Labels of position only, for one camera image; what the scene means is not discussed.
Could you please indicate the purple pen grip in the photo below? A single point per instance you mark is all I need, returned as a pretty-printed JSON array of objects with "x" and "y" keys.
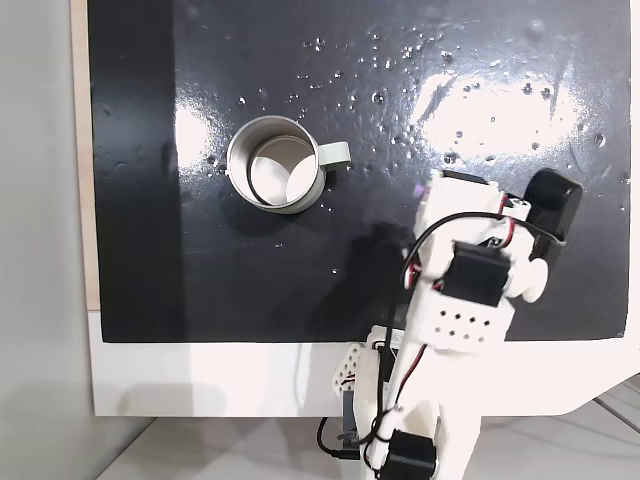
[{"x": 419, "y": 190}]

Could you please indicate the pale green metal cup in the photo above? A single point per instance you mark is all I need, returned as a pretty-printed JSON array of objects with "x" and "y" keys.
[{"x": 300, "y": 197}]

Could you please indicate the black glossy table mat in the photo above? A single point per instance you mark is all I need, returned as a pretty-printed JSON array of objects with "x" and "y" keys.
[{"x": 150, "y": 250}]

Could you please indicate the black oval camera box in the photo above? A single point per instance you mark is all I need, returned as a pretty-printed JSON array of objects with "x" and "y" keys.
[{"x": 552, "y": 205}]

